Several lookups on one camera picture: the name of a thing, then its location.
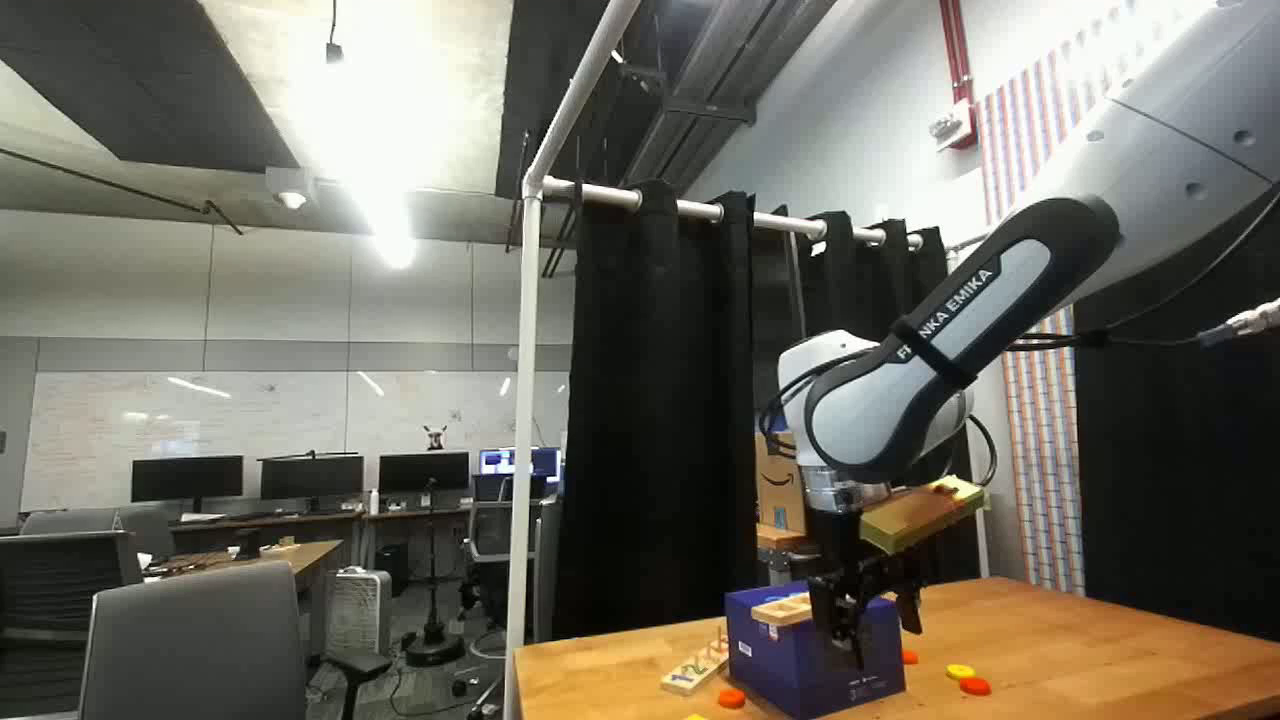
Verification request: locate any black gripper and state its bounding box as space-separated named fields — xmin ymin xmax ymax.
xmin=808 ymin=511 xmax=925 ymax=665

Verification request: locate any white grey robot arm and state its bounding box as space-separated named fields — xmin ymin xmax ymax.
xmin=777 ymin=0 xmax=1280 ymax=524

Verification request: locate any wooden board on box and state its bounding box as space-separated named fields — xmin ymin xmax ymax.
xmin=750 ymin=592 xmax=812 ymax=630

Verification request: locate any blue cardboard box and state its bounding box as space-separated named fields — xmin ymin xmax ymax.
xmin=725 ymin=583 xmax=902 ymax=720

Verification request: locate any cardboard amazon box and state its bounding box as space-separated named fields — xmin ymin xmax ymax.
xmin=756 ymin=435 xmax=803 ymax=534

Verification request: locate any small wooden puzzle board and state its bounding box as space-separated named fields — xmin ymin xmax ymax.
xmin=664 ymin=640 xmax=726 ymax=691

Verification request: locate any yellow disc on table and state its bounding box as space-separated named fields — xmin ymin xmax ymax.
xmin=942 ymin=665 xmax=975 ymax=682

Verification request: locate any red disc right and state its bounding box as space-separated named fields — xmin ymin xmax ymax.
xmin=956 ymin=675 xmax=990 ymax=695

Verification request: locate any orange disc front left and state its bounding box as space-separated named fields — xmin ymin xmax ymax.
xmin=717 ymin=690 xmax=743 ymax=710

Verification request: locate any black curtain right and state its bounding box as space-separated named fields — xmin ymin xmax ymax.
xmin=1077 ymin=206 xmax=1280 ymax=640

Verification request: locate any black curtain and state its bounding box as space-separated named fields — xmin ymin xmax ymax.
xmin=1077 ymin=206 xmax=1280 ymax=640
xmin=551 ymin=180 xmax=808 ymax=640

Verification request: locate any black curtain left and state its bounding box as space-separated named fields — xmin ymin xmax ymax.
xmin=551 ymin=180 xmax=808 ymax=640

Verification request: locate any black monitor right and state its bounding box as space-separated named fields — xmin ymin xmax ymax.
xmin=380 ymin=451 xmax=467 ymax=498

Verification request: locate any black monitor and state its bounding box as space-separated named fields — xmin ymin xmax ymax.
xmin=131 ymin=456 xmax=245 ymax=500
xmin=259 ymin=456 xmax=365 ymax=500
xmin=380 ymin=451 xmax=467 ymax=498

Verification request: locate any red fire alarm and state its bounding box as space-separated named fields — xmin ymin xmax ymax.
xmin=930 ymin=0 xmax=975 ymax=149

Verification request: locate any wooden office desk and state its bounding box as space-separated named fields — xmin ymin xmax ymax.
xmin=152 ymin=539 xmax=341 ymax=576

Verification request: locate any black monitor middle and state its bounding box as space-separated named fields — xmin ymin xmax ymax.
xmin=259 ymin=456 xmax=365 ymax=500

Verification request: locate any grey office chair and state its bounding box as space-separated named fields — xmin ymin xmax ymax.
xmin=78 ymin=564 xmax=307 ymax=720

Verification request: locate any black monitor left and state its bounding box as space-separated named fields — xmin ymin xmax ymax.
xmin=131 ymin=456 xmax=245 ymax=500

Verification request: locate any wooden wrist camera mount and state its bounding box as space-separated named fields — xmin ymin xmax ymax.
xmin=860 ymin=476 xmax=983 ymax=556

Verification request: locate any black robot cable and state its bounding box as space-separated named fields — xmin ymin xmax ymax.
xmin=1004 ymin=186 xmax=1280 ymax=356

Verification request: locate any white pipe frame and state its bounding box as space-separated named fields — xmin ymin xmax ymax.
xmin=498 ymin=0 xmax=934 ymax=720

